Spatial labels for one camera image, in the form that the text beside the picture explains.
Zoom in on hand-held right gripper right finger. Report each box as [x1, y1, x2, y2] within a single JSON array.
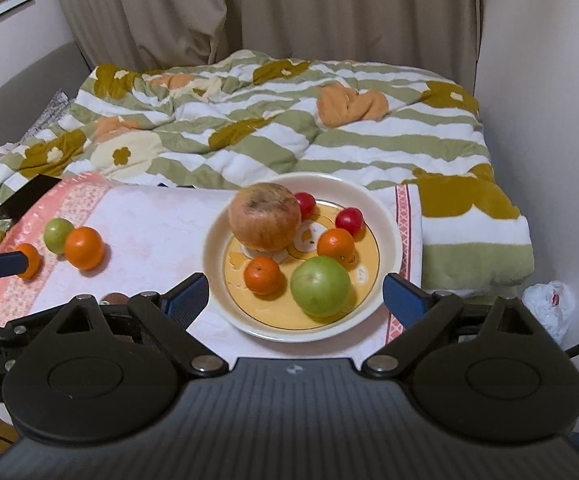
[[360, 272, 540, 376]]

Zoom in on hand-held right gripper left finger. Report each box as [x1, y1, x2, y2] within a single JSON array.
[[44, 272, 228, 376]]

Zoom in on small orange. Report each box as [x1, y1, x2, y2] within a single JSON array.
[[17, 242, 43, 281], [244, 256, 284, 295]]

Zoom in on large green apple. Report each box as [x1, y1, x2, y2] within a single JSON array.
[[290, 256, 353, 318]]

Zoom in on large orange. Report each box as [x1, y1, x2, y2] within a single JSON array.
[[317, 228, 356, 263], [64, 226, 105, 270]]

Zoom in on cream cartoon print bowl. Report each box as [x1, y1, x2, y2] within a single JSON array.
[[202, 172, 403, 343]]

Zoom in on red cherry tomato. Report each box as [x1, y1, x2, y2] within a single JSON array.
[[335, 207, 365, 237], [293, 191, 317, 220]]

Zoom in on large reddish yellow apple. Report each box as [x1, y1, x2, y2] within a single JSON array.
[[228, 183, 303, 252]]

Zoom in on small green apple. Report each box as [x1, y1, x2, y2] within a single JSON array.
[[44, 217, 75, 254]]

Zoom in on pink floral tablecloth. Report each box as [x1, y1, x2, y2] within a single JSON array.
[[0, 170, 423, 361]]

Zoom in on white plastic bag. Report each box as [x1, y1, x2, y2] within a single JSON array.
[[521, 281, 576, 346]]

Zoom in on green striped floral blanket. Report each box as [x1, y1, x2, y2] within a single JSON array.
[[0, 49, 535, 291]]

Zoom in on grey patterned pillow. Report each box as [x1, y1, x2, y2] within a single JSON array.
[[22, 90, 75, 141]]

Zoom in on grey upholstered headboard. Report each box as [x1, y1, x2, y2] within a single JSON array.
[[0, 40, 93, 161]]

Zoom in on beige curtain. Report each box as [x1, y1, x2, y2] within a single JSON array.
[[47, 0, 485, 96]]

